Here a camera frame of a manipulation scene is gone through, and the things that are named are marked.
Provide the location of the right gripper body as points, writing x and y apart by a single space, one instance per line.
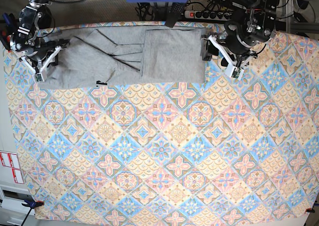
43 47

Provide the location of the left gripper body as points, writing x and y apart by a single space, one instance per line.
236 47

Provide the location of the grey T-shirt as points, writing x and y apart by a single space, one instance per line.
128 55

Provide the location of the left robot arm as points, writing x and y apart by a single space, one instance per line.
251 22

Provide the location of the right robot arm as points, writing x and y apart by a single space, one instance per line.
22 35

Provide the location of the white power strip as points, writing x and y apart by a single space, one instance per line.
207 15

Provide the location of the blue orange clamp top-left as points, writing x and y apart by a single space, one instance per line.
7 31

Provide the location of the black remote on table edge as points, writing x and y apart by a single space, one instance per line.
173 16

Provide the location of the patterned tablecloth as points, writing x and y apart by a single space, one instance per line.
226 153

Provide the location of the red white label stickers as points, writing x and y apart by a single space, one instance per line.
10 160

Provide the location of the blue orange clamp bottom-left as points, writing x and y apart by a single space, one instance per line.
32 204

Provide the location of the orange clamp bottom-right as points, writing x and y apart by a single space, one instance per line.
310 210

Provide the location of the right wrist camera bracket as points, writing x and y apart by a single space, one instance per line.
40 66

